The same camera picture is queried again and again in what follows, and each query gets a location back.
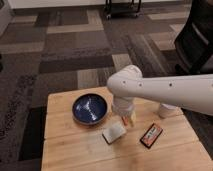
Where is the white sponge block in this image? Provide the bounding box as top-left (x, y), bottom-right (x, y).
top-left (102, 122), bottom-right (127, 144)

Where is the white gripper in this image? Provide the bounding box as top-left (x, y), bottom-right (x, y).
top-left (112, 96), bottom-right (136, 127)

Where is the blue ceramic bowl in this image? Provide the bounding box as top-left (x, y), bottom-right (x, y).
top-left (72, 93), bottom-right (108, 125)

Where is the black office chair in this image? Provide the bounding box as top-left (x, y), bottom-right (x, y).
top-left (174, 0), bottom-right (213, 75)

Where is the black wheeled cart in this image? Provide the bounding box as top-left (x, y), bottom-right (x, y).
top-left (104, 0), bottom-right (142, 19)

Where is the white paper cup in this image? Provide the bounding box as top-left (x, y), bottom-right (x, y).
top-left (157, 103), bottom-right (177, 118)

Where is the orange toy carrot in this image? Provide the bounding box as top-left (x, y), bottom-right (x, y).
top-left (121, 117), bottom-right (128, 126)

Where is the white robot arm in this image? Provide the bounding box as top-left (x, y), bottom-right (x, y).
top-left (107, 65), bottom-right (213, 124)

